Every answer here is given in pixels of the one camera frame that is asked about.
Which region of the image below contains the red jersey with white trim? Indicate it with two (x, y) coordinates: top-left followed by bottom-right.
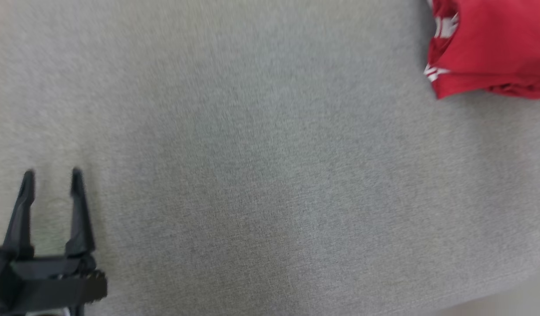
(423, 0), (540, 101)

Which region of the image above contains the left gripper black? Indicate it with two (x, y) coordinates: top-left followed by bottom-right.
(0, 168), (108, 316)

